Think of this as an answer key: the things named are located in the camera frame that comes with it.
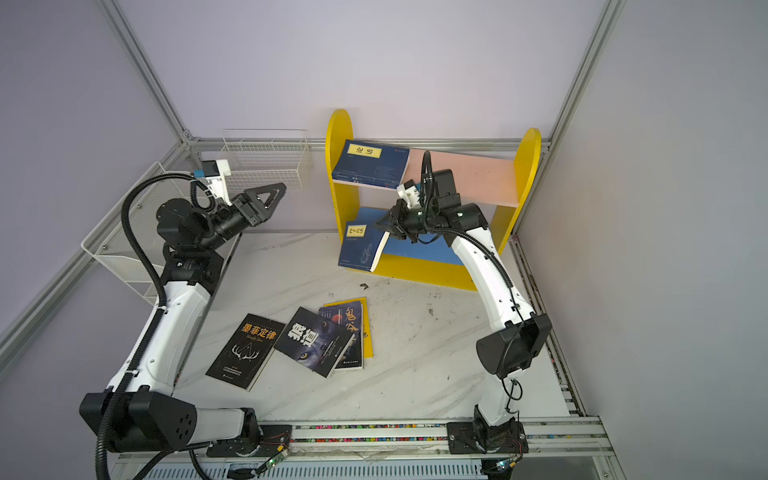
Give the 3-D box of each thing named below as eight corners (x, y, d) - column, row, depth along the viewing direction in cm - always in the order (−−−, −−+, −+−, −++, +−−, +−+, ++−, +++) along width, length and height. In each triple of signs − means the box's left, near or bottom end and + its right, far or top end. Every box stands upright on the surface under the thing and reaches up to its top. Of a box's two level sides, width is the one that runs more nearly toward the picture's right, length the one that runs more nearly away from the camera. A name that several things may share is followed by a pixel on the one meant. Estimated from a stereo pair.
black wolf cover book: (275, 349, 90) (271, 343, 87) (304, 313, 99) (301, 306, 95) (330, 379, 85) (327, 374, 81) (355, 339, 93) (354, 333, 89)
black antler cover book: (209, 377, 86) (205, 374, 84) (250, 316, 98) (247, 313, 97) (249, 390, 83) (246, 388, 82) (285, 326, 96) (284, 323, 94)
